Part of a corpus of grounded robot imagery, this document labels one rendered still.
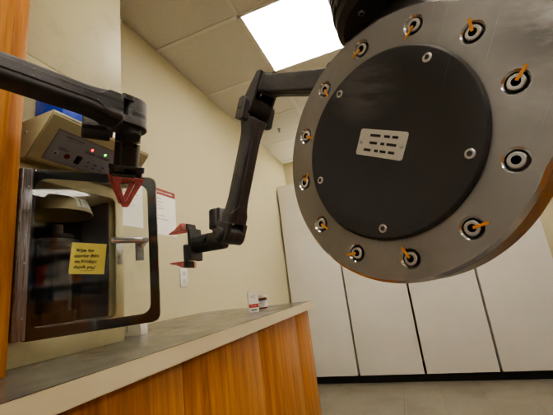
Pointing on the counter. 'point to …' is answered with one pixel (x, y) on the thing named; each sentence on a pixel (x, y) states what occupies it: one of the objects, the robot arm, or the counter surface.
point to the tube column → (78, 39)
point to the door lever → (130, 240)
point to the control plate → (77, 147)
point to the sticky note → (87, 258)
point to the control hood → (31, 137)
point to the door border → (22, 256)
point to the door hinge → (16, 258)
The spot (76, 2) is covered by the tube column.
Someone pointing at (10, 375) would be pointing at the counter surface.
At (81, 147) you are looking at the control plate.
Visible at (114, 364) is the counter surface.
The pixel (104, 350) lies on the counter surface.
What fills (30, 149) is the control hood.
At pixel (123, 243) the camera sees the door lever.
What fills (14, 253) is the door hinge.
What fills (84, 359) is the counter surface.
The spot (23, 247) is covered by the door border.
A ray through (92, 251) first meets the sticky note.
